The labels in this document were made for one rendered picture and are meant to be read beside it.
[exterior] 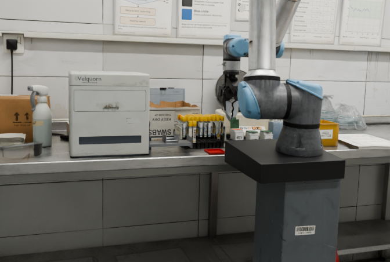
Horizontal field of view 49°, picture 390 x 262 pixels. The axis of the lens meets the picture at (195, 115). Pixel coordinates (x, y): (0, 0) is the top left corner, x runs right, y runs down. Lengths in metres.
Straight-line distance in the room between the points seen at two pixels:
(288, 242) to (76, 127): 0.80
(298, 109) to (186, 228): 1.27
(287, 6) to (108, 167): 0.83
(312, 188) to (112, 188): 1.19
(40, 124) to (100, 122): 0.30
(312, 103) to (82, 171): 0.81
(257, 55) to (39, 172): 0.81
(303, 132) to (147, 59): 1.07
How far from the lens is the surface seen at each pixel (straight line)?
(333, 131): 1.93
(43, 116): 1.74
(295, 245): 1.41
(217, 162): 1.62
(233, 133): 1.75
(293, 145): 1.37
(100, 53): 2.17
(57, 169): 1.52
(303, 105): 1.35
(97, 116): 1.54
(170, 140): 1.61
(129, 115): 1.55
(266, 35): 1.35
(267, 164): 1.26
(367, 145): 1.96
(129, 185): 2.27
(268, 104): 1.31
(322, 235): 1.45
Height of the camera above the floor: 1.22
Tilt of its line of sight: 7 degrees down
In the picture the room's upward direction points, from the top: 2 degrees clockwise
